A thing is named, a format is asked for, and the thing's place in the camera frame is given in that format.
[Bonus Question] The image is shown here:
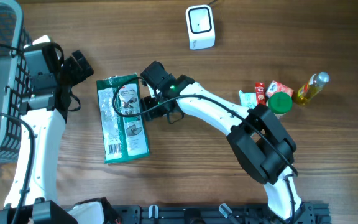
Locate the teal wet wipes pack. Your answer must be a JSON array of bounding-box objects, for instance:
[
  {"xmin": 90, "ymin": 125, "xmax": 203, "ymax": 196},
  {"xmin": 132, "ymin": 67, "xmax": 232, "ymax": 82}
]
[{"xmin": 239, "ymin": 90, "xmax": 257, "ymax": 109}]

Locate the red white tissue box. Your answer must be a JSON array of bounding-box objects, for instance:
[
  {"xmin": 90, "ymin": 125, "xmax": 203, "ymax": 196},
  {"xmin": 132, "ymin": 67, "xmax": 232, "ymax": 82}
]
[{"xmin": 265, "ymin": 80, "xmax": 293, "ymax": 98}]

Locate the red coffee stick sachet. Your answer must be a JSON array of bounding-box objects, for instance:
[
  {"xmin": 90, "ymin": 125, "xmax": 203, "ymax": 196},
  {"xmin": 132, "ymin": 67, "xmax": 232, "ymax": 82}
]
[{"xmin": 255, "ymin": 83, "xmax": 265, "ymax": 105}]

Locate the yellow dish soap bottle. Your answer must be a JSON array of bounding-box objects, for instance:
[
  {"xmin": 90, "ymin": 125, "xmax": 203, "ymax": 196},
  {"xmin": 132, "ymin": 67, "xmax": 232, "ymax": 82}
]
[{"xmin": 293, "ymin": 72, "xmax": 330, "ymax": 105}]

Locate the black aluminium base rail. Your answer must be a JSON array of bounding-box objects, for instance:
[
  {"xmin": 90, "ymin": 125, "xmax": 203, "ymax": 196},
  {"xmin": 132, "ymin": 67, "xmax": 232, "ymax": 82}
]
[{"xmin": 113, "ymin": 203, "xmax": 332, "ymax": 224}]

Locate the green lidded small jar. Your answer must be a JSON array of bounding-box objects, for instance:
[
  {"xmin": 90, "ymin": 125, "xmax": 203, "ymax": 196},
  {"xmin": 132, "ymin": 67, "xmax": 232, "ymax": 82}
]
[{"xmin": 267, "ymin": 92, "xmax": 293, "ymax": 118}]

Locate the dark grey plastic shopping basket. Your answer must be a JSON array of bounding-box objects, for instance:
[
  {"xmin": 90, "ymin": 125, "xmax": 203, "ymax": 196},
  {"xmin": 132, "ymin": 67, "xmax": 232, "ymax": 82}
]
[{"xmin": 0, "ymin": 1, "xmax": 32, "ymax": 163}]

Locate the black camera cable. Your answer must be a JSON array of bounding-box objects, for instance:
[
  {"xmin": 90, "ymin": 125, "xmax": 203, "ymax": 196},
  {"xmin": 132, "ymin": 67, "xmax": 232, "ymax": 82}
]
[
  {"xmin": 112, "ymin": 76, "xmax": 300, "ymax": 224},
  {"xmin": 0, "ymin": 42, "xmax": 82, "ymax": 224}
]

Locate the black right camera cable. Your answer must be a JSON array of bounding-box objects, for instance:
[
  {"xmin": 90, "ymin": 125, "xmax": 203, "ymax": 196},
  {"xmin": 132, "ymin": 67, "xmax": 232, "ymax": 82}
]
[{"xmin": 112, "ymin": 76, "xmax": 300, "ymax": 224}]

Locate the black left camera cable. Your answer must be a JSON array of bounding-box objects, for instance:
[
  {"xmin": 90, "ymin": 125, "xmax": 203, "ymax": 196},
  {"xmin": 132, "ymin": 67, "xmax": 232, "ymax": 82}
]
[{"xmin": 0, "ymin": 42, "xmax": 82, "ymax": 224}]

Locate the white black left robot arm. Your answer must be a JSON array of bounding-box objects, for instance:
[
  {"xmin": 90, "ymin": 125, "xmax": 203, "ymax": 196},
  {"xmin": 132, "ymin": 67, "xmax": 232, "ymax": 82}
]
[{"xmin": 0, "ymin": 35, "xmax": 120, "ymax": 223}]

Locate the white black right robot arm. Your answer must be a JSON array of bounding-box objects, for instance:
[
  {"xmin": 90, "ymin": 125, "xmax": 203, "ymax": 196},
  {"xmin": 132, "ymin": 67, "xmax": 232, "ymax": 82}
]
[{"xmin": 140, "ymin": 61, "xmax": 302, "ymax": 223}]

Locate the green gloves package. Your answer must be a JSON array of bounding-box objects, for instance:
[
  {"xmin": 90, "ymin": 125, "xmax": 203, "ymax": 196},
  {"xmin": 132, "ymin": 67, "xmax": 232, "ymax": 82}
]
[{"xmin": 96, "ymin": 74, "xmax": 150, "ymax": 164}]

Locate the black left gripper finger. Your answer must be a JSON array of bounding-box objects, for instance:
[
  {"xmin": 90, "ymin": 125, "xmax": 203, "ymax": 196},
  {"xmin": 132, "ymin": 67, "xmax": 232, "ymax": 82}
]
[
  {"xmin": 63, "ymin": 57, "xmax": 84, "ymax": 85},
  {"xmin": 72, "ymin": 50, "xmax": 94, "ymax": 80}
]

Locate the white barcode scanner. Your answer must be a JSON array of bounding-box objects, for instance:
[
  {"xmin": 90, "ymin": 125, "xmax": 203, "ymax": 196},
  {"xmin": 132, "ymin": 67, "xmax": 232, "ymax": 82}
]
[{"xmin": 185, "ymin": 4, "xmax": 216, "ymax": 50}]

